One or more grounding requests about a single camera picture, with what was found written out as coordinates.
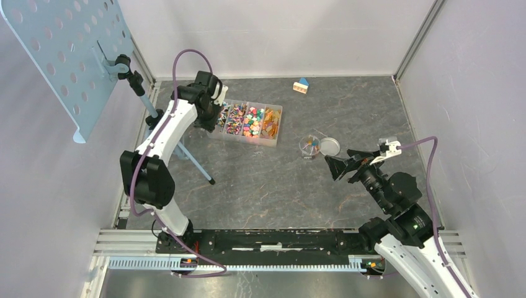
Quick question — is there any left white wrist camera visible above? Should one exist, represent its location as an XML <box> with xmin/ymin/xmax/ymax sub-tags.
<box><xmin>212</xmin><ymin>83</ymin><xmax>229</xmax><ymax>106</ymax></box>

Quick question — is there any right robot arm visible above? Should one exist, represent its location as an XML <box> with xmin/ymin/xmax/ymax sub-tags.
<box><xmin>324</xmin><ymin>145</ymin><xmax>477</xmax><ymax>297</ymax></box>

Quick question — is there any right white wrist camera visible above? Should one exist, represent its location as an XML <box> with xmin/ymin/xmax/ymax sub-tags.
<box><xmin>370</xmin><ymin>137</ymin><xmax>402</xmax><ymax>165</ymax></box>

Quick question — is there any toy block house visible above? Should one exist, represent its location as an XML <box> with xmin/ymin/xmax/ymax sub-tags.
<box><xmin>293</xmin><ymin>78</ymin><xmax>310</xmax><ymax>94</ymax></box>

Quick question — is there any light blue tripod stand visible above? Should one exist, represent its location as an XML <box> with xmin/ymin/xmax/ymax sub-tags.
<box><xmin>103</xmin><ymin>49</ymin><xmax>215</xmax><ymax>184</ymax></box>

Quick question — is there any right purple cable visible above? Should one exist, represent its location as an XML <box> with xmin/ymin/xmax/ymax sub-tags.
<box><xmin>396</xmin><ymin>136</ymin><xmax>473</xmax><ymax>298</ymax></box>

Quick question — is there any round jar lid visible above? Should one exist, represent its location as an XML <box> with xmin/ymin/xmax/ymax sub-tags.
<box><xmin>319</xmin><ymin>137</ymin><xmax>341</xmax><ymax>156</ymax></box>

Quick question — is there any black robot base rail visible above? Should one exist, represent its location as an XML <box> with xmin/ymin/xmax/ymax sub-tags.
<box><xmin>155</xmin><ymin>228</ymin><xmax>387</xmax><ymax>271</ymax></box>

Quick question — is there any purple cable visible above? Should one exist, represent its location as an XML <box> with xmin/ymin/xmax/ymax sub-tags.
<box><xmin>130</xmin><ymin>49</ymin><xmax>228</xmax><ymax>279</ymax></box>
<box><xmin>396</xmin><ymin>136</ymin><xmax>473</xmax><ymax>298</ymax></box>

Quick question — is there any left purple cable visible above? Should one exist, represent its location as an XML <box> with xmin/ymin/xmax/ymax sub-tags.
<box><xmin>130</xmin><ymin>49</ymin><xmax>228</xmax><ymax>279</ymax></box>

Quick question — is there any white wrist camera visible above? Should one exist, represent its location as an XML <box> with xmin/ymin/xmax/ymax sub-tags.
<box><xmin>212</xmin><ymin>83</ymin><xmax>229</xmax><ymax>106</ymax></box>
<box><xmin>370</xmin><ymin>137</ymin><xmax>402</xmax><ymax>165</ymax></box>

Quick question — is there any clear compartment candy box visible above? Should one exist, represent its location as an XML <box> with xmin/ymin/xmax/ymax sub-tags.
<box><xmin>208</xmin><ymin>99</ymin><xmax>283</xmax><ymax>147</ymax></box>

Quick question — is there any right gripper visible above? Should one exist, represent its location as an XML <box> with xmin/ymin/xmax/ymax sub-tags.
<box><xmin>323</xmin><ymin>148</ymin><xmax>393</xmax><ymax>212</ymax></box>

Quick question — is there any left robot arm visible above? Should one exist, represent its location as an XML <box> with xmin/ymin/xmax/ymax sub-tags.
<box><xmin>120</xmin><ymin>71</ymin><xmax>228</xmax><ymax>253</ymax></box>

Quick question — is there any clear round plastic jar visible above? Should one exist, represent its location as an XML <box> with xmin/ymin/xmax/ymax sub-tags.
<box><xmin>298</xmin><ymin>135</ymin><xmax>320</xmax><ymax>160</ymax></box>

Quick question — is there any light blue perforated board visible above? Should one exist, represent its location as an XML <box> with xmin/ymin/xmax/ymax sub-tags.
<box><xmin>1</xmin><ymin>0</ymin><xmax>134</xmax><ymax>143</ymax></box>

